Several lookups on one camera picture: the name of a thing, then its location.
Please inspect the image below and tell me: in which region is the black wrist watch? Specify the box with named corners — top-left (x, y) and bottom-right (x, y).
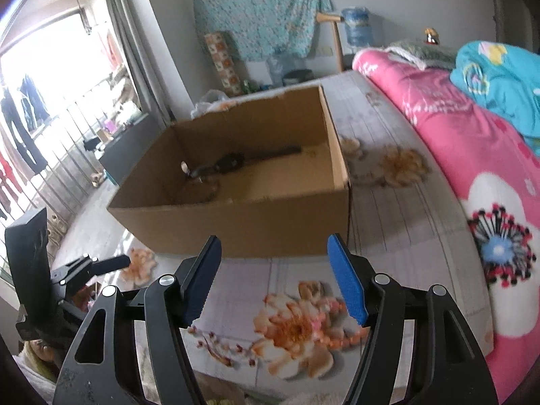
top-left (180, 145), bottom-right (302, 179)

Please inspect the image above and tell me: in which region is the blue cartoon blanket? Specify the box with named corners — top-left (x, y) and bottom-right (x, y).
top-left (450, 40), bottom-right (539, 155)

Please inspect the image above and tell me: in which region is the grey curtain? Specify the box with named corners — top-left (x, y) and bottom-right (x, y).
top-left (105, 0), bottom-right (177, 127)

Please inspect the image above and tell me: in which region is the white plastic bag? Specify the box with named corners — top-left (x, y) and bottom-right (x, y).
top-left (190, 90), bottom-right (230, 119)

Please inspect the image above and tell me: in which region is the dark grey cabinet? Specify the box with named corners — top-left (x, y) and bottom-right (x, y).
top-left (98, 114), bottom-right (166, 186)

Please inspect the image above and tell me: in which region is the brown cardboard box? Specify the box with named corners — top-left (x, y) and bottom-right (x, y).
top-left (108, 86), bottom-right (351, 258)

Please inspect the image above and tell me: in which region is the teal floral hanging cloth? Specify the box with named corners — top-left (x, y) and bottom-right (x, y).
top-left (192, 0), bottom-right (333, 61)

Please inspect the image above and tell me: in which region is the blue water jug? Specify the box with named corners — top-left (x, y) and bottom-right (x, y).
top-left (342, 6), bottom-right (373, 48)

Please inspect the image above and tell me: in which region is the dark bucket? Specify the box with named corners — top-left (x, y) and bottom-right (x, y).
top-left (282, 69), bottom-right (315, 87)

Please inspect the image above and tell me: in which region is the wooden crutch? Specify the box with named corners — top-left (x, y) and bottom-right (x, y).
top-left (316, 12), bottom-right (345, 73)

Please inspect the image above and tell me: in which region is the pink floral blanket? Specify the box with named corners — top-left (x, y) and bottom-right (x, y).
top-left (352, 49), bottom-right (539, 404)

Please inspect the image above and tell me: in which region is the patterned rolled mat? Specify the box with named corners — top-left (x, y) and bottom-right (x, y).
top-left (204, 32), bottom-right (243, 97)

